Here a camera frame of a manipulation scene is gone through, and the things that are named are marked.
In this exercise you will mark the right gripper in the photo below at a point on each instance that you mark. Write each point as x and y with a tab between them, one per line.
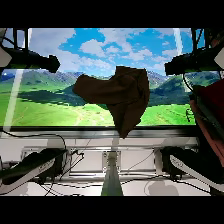
173	66

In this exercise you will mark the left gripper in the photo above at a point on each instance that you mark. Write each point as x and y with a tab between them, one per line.
54	63

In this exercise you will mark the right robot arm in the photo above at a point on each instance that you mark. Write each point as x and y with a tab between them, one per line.
200	60

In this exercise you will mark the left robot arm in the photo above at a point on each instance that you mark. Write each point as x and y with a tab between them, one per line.
26	58

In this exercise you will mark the dark red garment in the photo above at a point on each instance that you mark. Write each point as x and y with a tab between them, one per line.
212	100

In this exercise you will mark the rust brown garment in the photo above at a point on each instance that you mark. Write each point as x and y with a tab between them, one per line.
209	137

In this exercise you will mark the silver frame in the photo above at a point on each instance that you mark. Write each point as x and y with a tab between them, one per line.
112	168

